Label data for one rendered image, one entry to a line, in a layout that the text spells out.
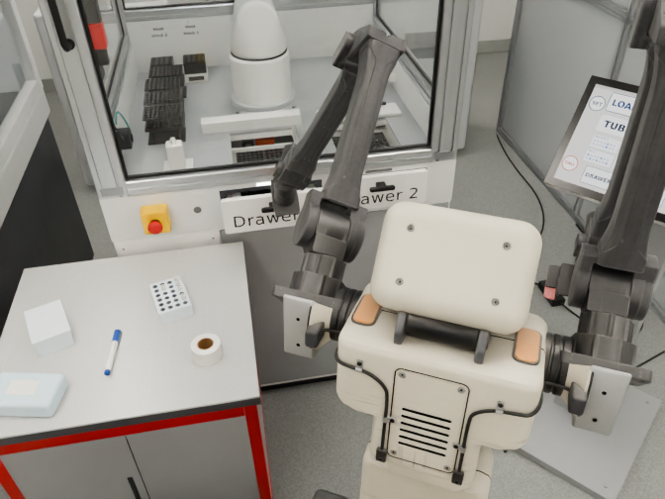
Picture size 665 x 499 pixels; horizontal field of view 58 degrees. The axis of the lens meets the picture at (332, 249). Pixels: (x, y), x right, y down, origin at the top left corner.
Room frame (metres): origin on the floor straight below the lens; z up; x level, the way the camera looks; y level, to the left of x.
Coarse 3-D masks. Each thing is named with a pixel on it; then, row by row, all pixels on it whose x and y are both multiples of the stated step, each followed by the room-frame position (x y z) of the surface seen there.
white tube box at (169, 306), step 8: (168, 280) 1.21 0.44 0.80; (152, 288) 1.18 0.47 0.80; (160, 288) 1.18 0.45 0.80; (168, 288) 1.18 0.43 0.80; (176, 288) 1.18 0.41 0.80; (184, 288) 1.18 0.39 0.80; (152, 296) 1.15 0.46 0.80; (160, 296) 1.15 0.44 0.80; (168, 296) 1.15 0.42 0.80; (176, 296) 1.15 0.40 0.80; (160, 304) 1.12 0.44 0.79; (168, 304) 1.12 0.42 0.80; (176, 304) 1.12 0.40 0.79; (184, 304) 1.12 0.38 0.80; (160, 312) 1.09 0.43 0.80; (168, 312) 1.09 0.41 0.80; (176, 312) 1.10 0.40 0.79; (184, 312) 1.11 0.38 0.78; (192, 312) 1.12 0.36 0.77; (160, 320) 1.08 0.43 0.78; (168, 320) 1.09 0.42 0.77; (176, 320) 1.10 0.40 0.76
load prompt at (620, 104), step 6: (612, 96) 1.48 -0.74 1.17; (618, 96) 1.47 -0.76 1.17; (624, 96) 1.46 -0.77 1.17; (630, 96) 1.45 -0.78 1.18; (612, 102) 1.47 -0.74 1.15; (618, 102) 1.46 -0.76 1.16; (624, 102) 1.45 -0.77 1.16; (630, 102) 1.44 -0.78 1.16; (606, 108) 1.46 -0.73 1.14; (612, 108) 1.45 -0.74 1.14; (618, 108) 1.45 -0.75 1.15; (624, 108) 1.44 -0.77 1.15; (630, 108) 1.43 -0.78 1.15; (624, 114) 1.43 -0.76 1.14
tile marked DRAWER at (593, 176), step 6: (588, 168) 1.37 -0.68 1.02; (594, 168) 1.36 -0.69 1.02; (582, 174) 1.36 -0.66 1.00; (588, 174) 1.35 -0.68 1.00; (594, 174) 1.35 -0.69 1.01; (600, 174) 1.34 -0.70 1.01; (606, 174) 1.34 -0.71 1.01; (582, 180) 1.35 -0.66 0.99; (588, 180) 1.34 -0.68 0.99; (594, 180) 1.34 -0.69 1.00; (600, 180) 1.33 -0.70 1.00; (606, 180) 1.32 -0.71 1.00; (594, 186) 1.33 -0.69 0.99; (600, 186) 1.32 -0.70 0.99; (606, 186) 1.31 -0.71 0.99
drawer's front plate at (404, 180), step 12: (372, 180) 1.49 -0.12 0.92; (384, 180) 1.50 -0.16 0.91; (396, 180) 1.51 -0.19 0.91; (408, 180) 1.51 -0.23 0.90; (420, 180) 1.52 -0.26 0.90; (360, 192) 1.49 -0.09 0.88; (384, 192) 1.50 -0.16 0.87; (396, 192) 1.51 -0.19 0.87; (408, 192) 1.51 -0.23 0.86; (420, 192) 1.52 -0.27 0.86; (360, 204) 1.49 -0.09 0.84; (372, 204) 1.49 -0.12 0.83; (384, 204) 1.50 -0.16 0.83
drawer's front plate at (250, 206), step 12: (300, 192) 1.42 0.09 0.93; (228, 204) 1.39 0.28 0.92; (240, 204) 1.39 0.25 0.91; (252, 204) 1.40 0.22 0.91; (264, 204) 1.40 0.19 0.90; (300, 204) 1.42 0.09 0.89; (228, 216) 1.39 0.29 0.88; (240, 216) 1.39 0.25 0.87; (252, 216) 1.40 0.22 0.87; (264, 216) 1.40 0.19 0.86; (228, 228) 1.38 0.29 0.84; (240, 228) 1.39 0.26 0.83; (252, 228) 1.40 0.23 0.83; (264, 228) 1.40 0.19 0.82
